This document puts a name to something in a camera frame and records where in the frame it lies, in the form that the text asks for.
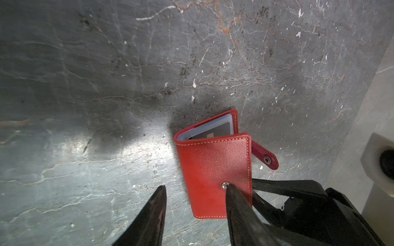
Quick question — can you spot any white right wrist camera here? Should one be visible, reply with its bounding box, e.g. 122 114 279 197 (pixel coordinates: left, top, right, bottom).
361 130 394 197

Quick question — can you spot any red leather card holder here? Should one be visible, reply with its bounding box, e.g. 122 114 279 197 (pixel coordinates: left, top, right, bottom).
173 109 279 219

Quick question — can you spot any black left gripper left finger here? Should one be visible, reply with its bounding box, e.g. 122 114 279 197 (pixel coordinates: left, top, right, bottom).
113 185 167 246

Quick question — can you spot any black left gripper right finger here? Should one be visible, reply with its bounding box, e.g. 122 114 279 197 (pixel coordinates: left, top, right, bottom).
226 184 277 246

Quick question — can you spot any dark credit card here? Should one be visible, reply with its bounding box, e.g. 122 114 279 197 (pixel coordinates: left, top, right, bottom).
188 122 233 139

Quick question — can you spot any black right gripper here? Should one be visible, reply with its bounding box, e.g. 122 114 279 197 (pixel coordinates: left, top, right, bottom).
252 179 384 246

